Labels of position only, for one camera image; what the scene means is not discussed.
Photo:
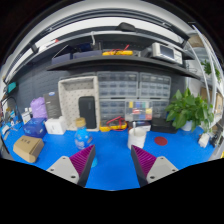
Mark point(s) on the clear organizer with coloured parts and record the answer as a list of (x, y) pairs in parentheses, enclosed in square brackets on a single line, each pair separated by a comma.
[(139, 111)]

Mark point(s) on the small white bottle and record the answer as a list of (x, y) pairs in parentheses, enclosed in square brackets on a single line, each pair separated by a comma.
[(26, 116)]

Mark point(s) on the purple plastic bag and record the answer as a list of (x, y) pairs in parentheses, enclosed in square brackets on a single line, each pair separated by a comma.
[(38, 108)]

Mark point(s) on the white shelf unit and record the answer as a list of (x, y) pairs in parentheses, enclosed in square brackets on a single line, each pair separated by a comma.
[(196, 41)]

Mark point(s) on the white carton box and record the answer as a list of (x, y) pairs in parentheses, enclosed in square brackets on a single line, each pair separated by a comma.
[(56, 126)]

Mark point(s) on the white spoon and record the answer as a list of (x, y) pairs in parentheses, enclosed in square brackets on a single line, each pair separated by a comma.
[(134, 126)]

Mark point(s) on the blue carton box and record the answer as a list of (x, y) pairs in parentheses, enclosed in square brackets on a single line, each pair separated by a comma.
[(34, 127)]

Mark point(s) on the white faceted cup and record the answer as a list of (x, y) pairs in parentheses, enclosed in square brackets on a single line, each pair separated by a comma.
[(136, 140)]

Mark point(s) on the black wall shelf unit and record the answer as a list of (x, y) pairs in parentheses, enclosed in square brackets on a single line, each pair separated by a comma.
[(116, 60)]

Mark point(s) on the brown cardboard box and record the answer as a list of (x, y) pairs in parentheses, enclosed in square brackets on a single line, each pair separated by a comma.
[(28, 148)]

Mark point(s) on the flat black box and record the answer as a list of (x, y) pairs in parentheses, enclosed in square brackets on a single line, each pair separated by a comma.
[(163, 126)]

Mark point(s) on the grey small-parts drawer cabinet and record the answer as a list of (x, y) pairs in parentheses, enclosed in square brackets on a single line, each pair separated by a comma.
[(160, 108), (111, 108), (117, 85), (155, 86)]

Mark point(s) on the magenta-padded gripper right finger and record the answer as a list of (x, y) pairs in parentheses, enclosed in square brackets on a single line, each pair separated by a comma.
[(151, 168)]

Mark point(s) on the blue drink bottle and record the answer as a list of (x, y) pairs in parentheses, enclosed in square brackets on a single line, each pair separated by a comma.
[(82, 136)]

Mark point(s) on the dark grey flat box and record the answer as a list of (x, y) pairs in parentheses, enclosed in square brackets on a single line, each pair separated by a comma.
[(53, 105)]

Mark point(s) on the white pegboard tray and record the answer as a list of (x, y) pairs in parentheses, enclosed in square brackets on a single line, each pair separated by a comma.
[(69, 100)]

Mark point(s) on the flat round red coaster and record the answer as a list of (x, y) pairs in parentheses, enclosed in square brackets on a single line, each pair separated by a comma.
[(161, 141)]

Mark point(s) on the yellow multimeter with red leads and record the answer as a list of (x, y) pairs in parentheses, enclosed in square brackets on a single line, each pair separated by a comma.
[(115, 126)]

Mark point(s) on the white charger block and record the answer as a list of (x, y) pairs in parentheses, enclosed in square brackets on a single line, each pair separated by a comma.
[(204, 140)]

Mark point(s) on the green potted plant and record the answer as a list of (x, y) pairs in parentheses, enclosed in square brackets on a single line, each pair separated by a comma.
[(186, 110)]

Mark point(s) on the teal plastic bin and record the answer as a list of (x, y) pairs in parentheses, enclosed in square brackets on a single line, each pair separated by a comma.
[(11, 87)]

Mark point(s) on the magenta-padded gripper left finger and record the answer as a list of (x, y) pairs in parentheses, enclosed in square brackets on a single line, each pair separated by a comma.
[(71, 168)]

